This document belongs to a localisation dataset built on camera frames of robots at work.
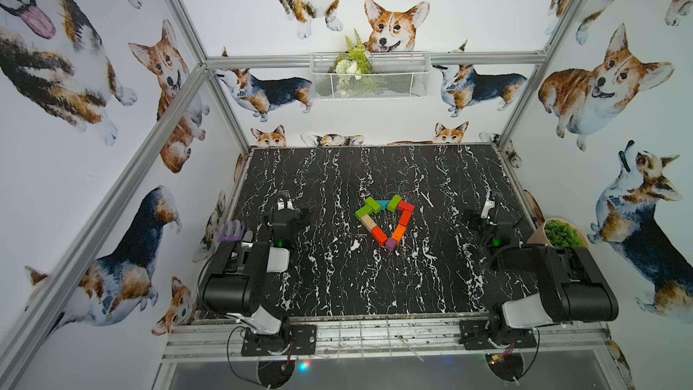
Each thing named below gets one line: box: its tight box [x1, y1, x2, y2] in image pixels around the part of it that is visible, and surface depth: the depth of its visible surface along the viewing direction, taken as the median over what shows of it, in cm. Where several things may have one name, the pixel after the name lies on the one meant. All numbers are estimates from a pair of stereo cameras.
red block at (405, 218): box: [398, 209, 413, 227], surface depth 99 cm
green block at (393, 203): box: [387, 194, 403, 213], surface depth 102 cm
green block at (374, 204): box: [365, 196, 382, 214], surface depth 102 cm
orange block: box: [390, 223, 407, 244], surface depth 95 cm
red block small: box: [397, 200, 416, 213], surface depth 103 cm
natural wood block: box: [360, 213, 378, 233], surface depth 97 cm
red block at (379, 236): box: [370, 225, 389, 247], surface depth 94 cm
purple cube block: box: [385, 236, 398, 252], surface depth 92 cm
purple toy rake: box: [220, 220, 246, 242], surface depth 94 cm
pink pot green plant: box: [526, 217, 590, 250], surface depth 83 cm
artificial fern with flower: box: [333, 27, 373, 81], surface depth 85 cm
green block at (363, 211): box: [354, 204, 373, 221], surface depth 100 cm
